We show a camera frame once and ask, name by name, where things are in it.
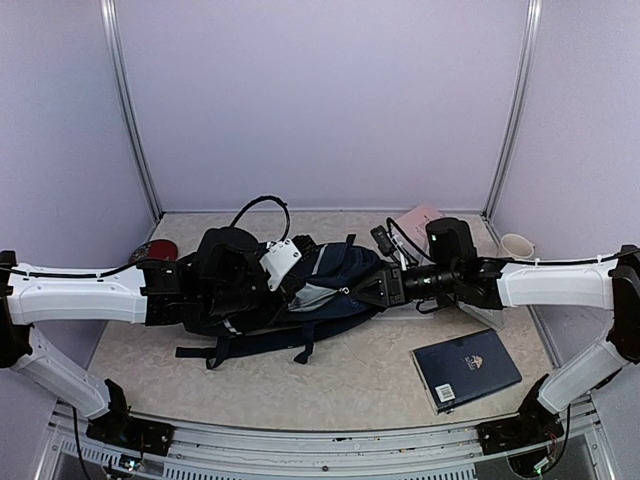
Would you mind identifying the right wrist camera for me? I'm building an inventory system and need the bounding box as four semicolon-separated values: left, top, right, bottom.
370;225;396;258

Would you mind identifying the aluminium corner post left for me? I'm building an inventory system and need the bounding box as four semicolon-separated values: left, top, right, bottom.
100;0;164;225

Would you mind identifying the aluminium corner post right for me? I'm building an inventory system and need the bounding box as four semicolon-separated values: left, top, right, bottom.
482;0;543;223

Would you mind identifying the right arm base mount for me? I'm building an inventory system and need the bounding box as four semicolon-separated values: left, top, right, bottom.
476;374;564;455

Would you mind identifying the dark blue notebook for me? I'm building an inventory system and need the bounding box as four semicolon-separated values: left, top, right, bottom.
411;329;522;414

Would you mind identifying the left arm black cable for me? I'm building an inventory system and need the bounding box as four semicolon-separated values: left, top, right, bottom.
229;194;292;241

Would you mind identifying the aluminium front rail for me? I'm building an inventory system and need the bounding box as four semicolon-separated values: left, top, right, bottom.
34;404;616;480

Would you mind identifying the red floral bowl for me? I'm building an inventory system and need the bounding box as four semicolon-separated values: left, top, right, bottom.
129;239;178;264

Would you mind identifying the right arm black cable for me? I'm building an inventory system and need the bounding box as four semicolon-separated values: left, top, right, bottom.
385;215;431;266

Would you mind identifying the aluminium corner post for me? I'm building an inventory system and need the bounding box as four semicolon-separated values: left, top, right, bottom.
100;0;164;225
482;0;543;223

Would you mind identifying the floral ceramic mug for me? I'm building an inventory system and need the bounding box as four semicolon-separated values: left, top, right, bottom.
499;233;535;260

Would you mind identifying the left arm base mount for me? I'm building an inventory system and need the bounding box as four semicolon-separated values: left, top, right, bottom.
86;379;174;457

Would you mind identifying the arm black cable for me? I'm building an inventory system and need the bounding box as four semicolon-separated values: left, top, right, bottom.
229;194;292;241
385;215;431;266

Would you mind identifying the grey open book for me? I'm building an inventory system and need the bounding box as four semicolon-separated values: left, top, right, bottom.
415;295;505;331

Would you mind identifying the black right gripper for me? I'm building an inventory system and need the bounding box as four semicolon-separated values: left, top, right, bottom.
350;262;459;309

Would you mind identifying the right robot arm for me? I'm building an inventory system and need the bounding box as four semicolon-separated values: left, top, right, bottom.
351;217;639;444

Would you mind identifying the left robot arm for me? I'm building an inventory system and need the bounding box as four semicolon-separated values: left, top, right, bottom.
1;226;300;445

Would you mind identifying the navy blue student backpack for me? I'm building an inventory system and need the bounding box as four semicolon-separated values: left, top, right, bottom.
175;235;384;370

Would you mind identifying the pink booklet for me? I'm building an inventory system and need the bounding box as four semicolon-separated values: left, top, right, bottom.
395;204;444;252

